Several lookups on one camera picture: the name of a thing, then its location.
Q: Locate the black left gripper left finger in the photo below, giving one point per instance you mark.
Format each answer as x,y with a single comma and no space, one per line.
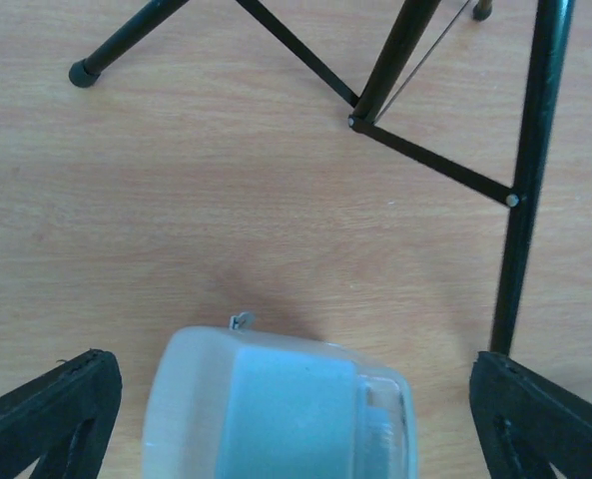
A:
61,422

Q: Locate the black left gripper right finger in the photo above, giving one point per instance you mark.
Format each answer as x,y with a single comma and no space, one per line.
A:
528,426

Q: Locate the white grey metronome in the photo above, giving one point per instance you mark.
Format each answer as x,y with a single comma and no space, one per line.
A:
234,402

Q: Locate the black tripod music stand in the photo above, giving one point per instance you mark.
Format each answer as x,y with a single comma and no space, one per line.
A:
549,43

